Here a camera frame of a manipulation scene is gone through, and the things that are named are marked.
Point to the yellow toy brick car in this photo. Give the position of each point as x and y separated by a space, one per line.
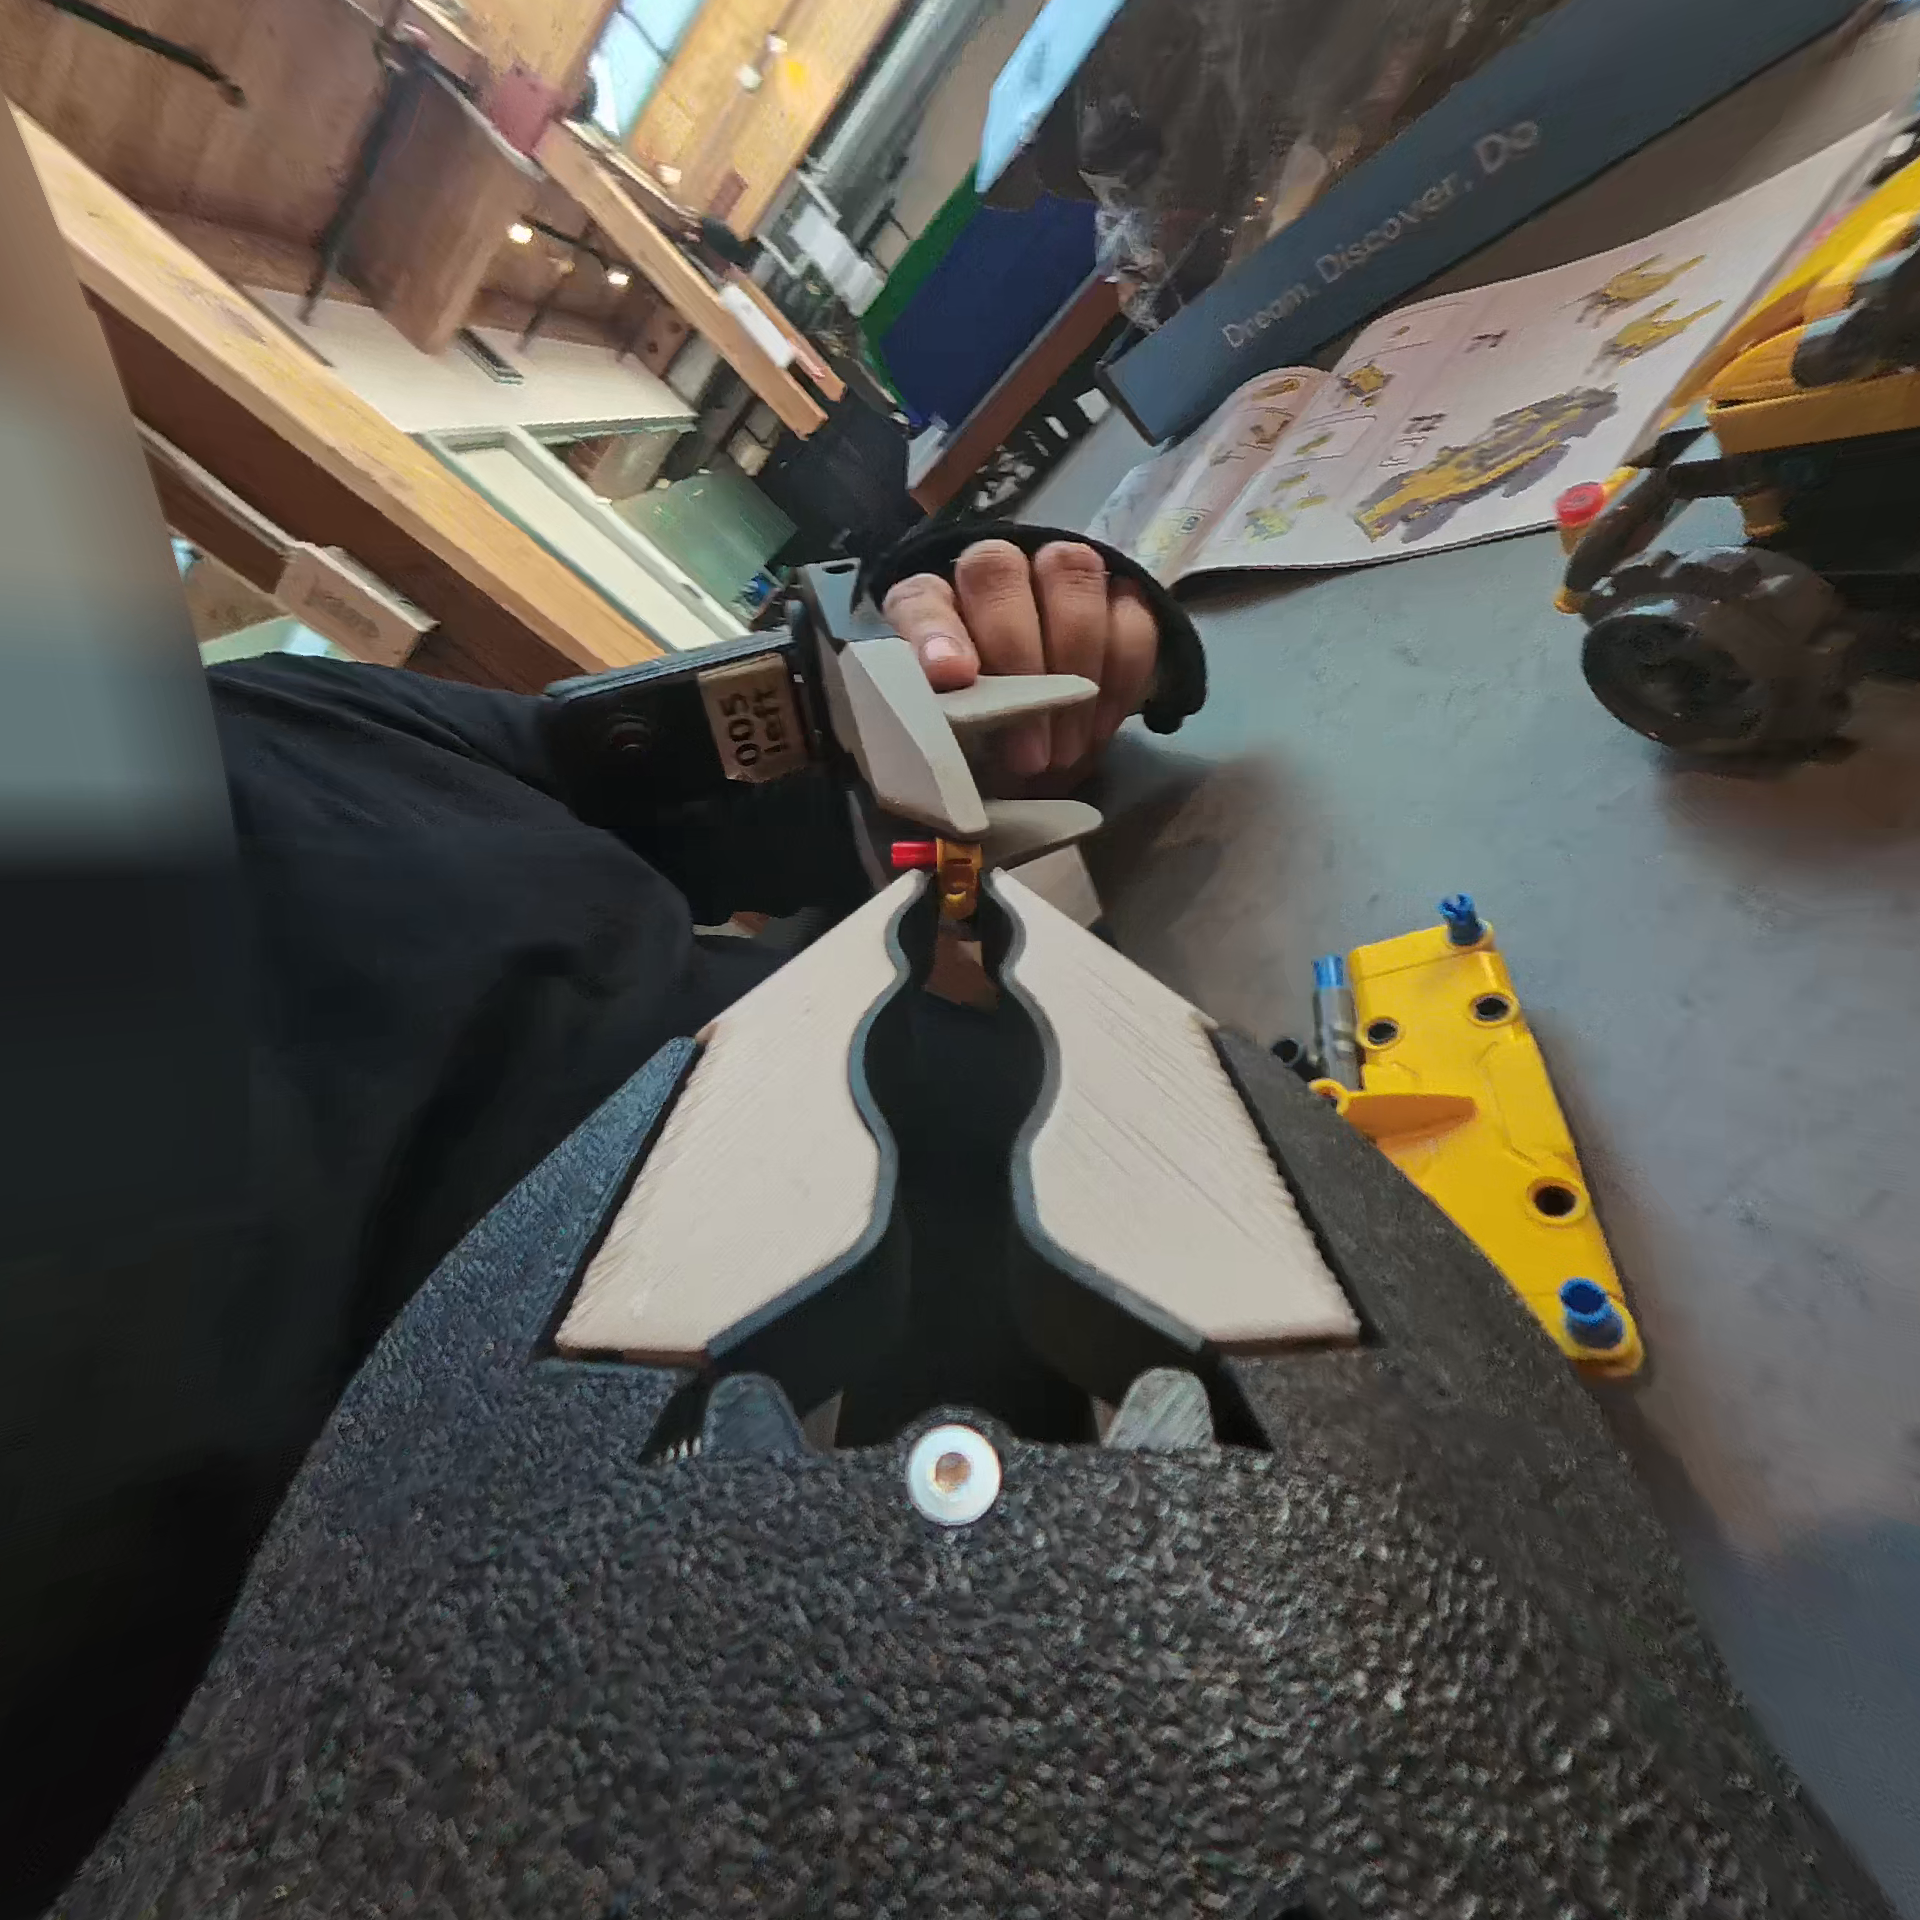
1771 450

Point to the person's dark clothed body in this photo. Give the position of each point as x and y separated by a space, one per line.
152 1202

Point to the person's left forearm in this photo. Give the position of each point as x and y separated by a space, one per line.
449 795

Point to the brick instruction booklet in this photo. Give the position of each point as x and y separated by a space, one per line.
1470 406

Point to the yellow brick subassembly blue pins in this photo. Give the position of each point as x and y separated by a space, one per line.
1470 1110

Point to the silver air duct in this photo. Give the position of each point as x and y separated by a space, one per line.
886 90

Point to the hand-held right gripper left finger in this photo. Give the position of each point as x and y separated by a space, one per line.
735 1187

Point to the person's left hand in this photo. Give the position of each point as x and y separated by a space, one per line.
1036 614

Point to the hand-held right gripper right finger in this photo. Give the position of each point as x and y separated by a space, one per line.
1168 1187

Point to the dark blue cardboard box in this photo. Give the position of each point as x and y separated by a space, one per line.
1426 195

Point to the clear plastic bag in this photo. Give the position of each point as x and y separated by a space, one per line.
1200 137

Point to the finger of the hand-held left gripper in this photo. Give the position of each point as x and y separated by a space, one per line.
907 736

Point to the yellow connector brick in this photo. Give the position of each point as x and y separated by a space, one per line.
956 879

